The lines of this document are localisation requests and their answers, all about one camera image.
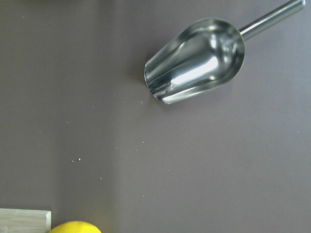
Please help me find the steel ice scoop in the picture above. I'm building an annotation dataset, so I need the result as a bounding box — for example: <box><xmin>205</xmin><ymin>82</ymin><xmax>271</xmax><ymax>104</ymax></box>
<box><xmin>144</xmin><ymin>0</ymin><xmax>306</xmax><ymax>104</ymax></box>

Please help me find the whole lemon outer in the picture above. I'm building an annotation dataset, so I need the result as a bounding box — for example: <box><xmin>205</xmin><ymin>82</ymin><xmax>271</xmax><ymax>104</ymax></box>
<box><xmin>50</xmin><ymin>221</ymin><xmax>101</xmax><ymax>233</ymax></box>

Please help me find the wooden cutting board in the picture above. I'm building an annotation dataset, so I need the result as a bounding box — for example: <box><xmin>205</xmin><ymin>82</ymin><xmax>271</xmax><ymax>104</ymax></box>
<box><xmin>0</xmin><ymin>208</ymin><xmax>51</xmax><ymax>233</ymax></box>

